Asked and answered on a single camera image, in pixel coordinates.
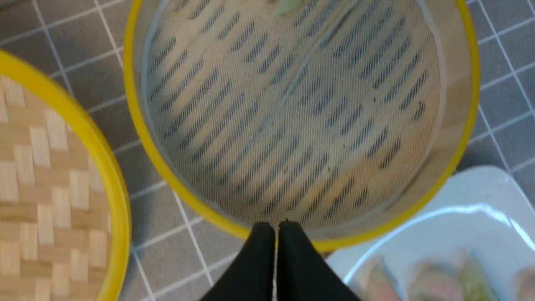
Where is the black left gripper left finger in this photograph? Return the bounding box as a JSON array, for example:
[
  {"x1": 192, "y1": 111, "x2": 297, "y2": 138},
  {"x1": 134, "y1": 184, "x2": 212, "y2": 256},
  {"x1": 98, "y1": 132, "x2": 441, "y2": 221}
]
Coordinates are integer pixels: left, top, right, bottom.
[{"x1": 202, "y1": 222, "x2": 275, "y2": 301}]

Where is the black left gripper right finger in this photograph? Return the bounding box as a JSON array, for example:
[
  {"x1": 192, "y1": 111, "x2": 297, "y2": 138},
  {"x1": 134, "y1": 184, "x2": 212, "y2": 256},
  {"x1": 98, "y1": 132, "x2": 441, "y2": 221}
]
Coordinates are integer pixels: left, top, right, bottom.
[{"x1": 277, "y1": 220, "x2": 359, "y2": 301}]

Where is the green steamed dumpling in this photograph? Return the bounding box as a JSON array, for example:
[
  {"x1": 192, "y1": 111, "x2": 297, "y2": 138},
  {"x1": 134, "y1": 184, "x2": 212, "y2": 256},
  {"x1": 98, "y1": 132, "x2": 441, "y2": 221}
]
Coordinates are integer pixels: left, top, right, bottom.
[{"x1": 273, "y1": 0, "x2": 304, "y2": 17}]

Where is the white square plate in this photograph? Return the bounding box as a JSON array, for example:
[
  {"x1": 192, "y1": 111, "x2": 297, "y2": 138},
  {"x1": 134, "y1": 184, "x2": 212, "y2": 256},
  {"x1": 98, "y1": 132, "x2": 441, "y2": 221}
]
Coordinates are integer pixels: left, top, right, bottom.
[{"x1": 327, "y1": 166, "x2": 535, "y2": 301}]

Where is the pale dumpling upper left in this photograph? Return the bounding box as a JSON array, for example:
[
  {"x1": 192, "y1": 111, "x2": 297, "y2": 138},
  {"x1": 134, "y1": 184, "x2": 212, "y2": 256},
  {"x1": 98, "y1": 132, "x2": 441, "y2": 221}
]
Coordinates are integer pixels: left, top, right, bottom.
[{"x1": 359, "y1": 255, "x2": 401, "y2": 301}]

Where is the bamboo steamer basket yellow rim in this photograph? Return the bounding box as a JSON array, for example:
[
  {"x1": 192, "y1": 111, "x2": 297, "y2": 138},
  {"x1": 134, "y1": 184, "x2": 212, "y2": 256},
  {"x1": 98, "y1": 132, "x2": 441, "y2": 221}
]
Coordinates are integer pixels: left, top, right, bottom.
[{"x1": 123, "y1": 0, "x2": 481, "y2": 253}]

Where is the pink dumpling upper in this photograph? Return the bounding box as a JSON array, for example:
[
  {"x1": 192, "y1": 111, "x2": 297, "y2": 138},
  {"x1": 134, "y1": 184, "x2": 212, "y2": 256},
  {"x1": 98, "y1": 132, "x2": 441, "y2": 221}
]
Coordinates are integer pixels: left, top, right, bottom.
[{"x1": 408, "y1": 261, "x2": 465, "y2": 301}]

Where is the pink dumpling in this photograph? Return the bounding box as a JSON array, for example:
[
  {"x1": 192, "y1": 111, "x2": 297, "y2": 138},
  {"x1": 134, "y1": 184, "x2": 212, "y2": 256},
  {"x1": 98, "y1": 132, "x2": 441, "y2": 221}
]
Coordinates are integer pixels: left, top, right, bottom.
[
  {"x1": 516, "y1": 268, "x2": 535, "y2": 301},
  {"x1": 408, "y1": 261, "x2": 465, "y2": 301}
]

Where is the white steamer liner cloth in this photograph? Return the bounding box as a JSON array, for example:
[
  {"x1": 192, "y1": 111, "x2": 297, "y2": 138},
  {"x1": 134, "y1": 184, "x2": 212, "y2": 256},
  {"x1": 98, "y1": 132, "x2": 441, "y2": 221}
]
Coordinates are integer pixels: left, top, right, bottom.
[{"x1": 141, "y1": 0, "x2": 448, "y2": 231}]

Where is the green dumpling centre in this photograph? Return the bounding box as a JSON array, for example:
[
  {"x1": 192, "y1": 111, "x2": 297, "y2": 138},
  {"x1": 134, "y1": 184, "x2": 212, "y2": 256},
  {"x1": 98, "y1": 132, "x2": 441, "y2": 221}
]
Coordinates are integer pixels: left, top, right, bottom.
[{"x1": 458, "y1": 251, "x2": 499, "y2": 301}]

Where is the pink dumpling centre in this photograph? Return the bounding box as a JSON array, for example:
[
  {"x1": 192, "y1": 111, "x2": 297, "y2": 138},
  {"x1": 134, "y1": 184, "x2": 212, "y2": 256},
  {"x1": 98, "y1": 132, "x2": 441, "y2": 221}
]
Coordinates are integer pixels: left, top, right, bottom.
[{"x1": 516, "y1": 268, "x2": 535, "y2": 301}]

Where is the bamboo steamer lid yellow rim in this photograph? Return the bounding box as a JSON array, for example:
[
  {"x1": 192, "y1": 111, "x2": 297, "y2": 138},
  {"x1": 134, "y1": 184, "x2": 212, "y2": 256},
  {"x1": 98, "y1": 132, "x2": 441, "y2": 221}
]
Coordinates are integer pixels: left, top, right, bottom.
[{"x1": 0, "y1": 52, "x2": 131, "y2": 301}]

